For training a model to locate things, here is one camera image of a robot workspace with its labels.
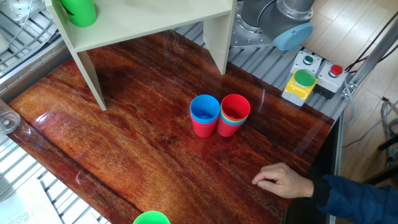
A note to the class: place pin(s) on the person's hand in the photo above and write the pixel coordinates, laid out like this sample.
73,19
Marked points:
284,182

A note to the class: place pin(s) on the red plastic cup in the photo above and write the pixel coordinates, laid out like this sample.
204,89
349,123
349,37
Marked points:
227,129
235,105
203,129

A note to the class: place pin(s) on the blue plastic cup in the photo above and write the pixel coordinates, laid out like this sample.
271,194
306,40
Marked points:
231,124
204,107

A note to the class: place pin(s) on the forearm in blue sleeve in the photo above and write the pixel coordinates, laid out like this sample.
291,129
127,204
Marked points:
354,199

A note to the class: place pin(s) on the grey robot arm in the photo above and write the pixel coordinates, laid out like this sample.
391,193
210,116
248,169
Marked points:
280,21

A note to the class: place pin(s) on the cream wooden shelf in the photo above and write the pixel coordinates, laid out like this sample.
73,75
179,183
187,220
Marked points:
124,25

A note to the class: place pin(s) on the yellow box big green button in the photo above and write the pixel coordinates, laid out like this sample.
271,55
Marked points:
298,87

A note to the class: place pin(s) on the grey box red button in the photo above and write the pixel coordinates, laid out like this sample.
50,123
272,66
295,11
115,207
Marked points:
331,79

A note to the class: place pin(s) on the grey box small green button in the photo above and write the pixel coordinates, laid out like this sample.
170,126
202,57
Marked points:
306,62

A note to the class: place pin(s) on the green cup at bottom edge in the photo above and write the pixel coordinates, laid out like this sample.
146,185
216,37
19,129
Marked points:
151,218

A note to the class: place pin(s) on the white paper sheet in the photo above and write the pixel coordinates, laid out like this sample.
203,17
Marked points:
25,208

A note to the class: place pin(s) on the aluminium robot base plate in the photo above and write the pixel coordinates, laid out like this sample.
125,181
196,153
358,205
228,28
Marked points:
245,37

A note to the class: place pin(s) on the aluminium frame post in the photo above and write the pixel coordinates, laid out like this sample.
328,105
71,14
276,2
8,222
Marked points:
373,56

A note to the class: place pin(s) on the aluminium bracket plate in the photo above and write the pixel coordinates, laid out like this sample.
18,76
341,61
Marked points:
18,9

